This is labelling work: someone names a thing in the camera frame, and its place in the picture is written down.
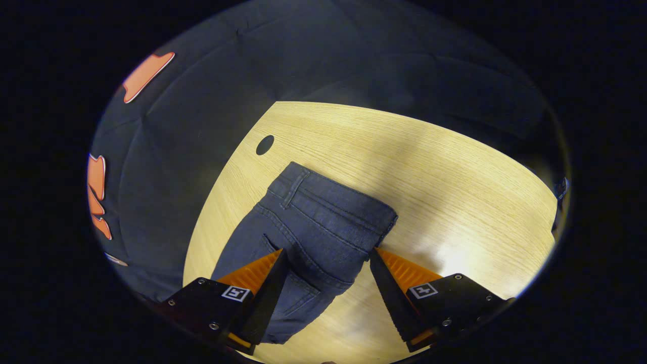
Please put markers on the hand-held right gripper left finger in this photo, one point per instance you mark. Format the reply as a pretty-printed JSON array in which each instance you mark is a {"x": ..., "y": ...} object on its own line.
[{"x": 263, "y": 303}]

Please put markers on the dark grey jeans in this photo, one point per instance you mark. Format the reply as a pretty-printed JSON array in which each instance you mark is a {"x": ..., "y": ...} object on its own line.
[{"x": 313, "y": 227}]

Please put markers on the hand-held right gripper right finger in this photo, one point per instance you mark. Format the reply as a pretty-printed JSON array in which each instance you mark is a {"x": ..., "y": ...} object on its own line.
[{"x": 391, "y": 298}]

